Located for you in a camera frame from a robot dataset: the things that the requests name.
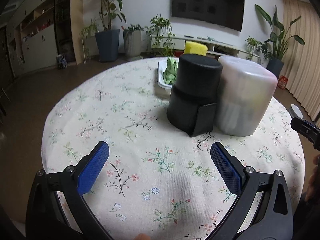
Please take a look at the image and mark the yellow rectangular sponge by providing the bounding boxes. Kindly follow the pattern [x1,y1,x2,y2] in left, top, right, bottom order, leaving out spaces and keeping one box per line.
[184,41,208,56]

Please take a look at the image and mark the green floral cloth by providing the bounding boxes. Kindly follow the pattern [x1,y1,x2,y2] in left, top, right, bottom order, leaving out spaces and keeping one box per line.
[163,57,178,85]

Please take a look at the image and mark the small grey stool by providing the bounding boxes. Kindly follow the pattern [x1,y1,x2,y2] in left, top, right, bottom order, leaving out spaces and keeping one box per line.
[289,104,304,120]

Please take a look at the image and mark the red gift bag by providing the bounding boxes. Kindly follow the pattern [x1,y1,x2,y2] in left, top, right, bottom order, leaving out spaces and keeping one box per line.
[277,75,288,90]

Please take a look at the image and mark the beige curtain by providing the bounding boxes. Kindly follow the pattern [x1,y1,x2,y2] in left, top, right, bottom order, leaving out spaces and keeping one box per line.
[281,0,319,126]

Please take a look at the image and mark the dark blue planter right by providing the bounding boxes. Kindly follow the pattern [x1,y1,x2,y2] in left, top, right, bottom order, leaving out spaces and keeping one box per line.
[266,57,284,78]

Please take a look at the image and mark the white translucent container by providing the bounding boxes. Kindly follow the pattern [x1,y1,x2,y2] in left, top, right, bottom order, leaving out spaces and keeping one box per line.
[215,56,278,137]

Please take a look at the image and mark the large leaf plant right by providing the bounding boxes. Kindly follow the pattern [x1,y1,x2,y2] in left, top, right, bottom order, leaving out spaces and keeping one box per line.
[246,4,305,61]

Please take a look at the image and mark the floral white tablecloth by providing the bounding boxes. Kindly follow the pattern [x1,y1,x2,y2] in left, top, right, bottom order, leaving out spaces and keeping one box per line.
[42,59,305,239]

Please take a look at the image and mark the black cylindrical container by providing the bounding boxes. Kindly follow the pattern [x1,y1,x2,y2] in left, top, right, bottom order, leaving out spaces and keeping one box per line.
[167,54,222,137]

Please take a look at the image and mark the white tv console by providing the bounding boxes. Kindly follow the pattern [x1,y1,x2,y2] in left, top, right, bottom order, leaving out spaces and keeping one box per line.
[148,35,261,63]

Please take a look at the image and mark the white plastic tray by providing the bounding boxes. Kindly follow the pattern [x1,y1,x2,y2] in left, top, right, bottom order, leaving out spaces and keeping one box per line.
[156,57,172,97]

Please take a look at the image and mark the dark blue square planter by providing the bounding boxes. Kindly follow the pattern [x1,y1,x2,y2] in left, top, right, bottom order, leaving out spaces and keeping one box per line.
[95,29,120,62]

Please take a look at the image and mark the trailing green plant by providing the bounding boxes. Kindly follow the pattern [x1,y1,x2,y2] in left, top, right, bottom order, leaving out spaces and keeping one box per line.
[145,14,175,57]

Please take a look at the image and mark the grey ribbed planter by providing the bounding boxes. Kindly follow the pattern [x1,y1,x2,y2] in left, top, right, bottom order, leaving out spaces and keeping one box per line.
[123,30,142,60]

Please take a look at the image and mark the white wall cabinet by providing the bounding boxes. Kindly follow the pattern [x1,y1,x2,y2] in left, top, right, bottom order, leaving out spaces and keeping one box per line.
[7,0,57,76]

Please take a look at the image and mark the wall mounted television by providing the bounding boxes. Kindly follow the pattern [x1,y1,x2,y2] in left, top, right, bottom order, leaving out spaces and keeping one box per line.
[171,0,245,32]

